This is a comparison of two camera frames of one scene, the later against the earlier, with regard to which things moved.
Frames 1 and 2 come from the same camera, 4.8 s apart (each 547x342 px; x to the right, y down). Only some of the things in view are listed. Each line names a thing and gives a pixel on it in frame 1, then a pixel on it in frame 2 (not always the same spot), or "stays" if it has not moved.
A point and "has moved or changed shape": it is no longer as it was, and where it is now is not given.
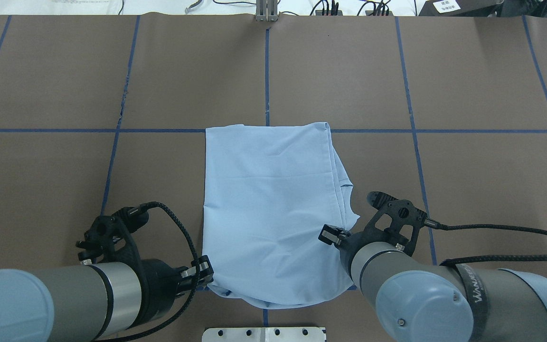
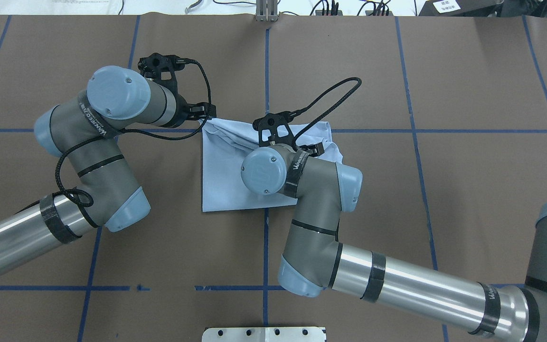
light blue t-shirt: [268, 191] has moved or changed shape
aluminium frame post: [267, 10] stays
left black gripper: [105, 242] → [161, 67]
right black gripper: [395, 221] → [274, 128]
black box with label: [460, 8] stays
